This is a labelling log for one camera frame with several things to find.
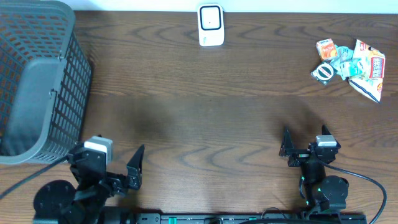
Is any white barcode scanner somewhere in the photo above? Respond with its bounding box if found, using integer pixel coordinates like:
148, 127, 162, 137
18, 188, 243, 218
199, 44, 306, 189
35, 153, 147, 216
197, 3, 224, 47

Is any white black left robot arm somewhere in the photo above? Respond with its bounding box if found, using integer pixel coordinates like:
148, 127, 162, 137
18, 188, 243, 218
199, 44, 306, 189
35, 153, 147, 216
33, 145, 145, 223

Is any dark grey plastic basket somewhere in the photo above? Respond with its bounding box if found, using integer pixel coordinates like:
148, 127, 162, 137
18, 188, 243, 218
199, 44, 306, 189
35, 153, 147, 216
1, 1, 93, 165

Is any small orange candy box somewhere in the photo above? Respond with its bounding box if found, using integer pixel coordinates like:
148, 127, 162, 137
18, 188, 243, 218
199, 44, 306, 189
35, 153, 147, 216
316, 39, 338, 61

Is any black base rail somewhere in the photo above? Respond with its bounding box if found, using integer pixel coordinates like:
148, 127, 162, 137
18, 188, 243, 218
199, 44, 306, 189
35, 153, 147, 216
131, 213, 367, 224

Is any small teal candy box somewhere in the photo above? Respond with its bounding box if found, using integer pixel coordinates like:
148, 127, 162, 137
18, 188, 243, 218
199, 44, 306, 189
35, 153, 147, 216
340, 58, 369, 78

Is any teal white snack packet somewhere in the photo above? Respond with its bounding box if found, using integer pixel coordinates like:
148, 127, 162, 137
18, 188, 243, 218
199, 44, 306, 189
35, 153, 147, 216
330, 45, 354, 80

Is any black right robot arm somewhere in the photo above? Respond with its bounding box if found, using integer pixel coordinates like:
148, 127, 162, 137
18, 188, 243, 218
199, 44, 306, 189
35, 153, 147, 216
279, 125, 349, 213

